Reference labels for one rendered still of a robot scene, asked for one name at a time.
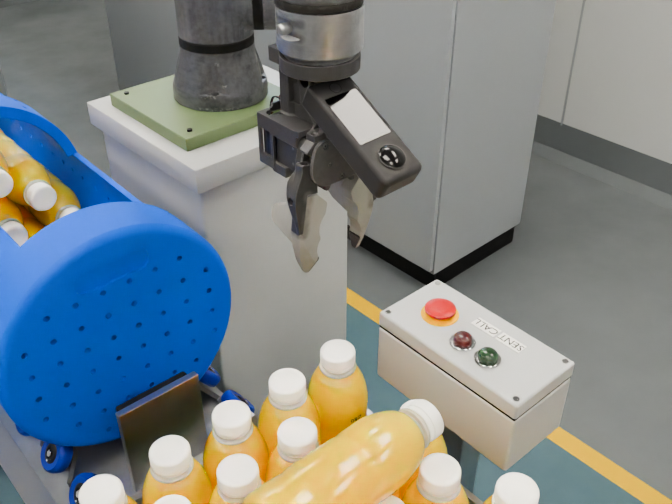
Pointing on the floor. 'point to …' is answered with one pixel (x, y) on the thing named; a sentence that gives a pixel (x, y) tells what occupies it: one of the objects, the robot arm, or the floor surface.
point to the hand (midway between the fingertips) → (335, 251)
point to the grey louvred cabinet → (416, 114)
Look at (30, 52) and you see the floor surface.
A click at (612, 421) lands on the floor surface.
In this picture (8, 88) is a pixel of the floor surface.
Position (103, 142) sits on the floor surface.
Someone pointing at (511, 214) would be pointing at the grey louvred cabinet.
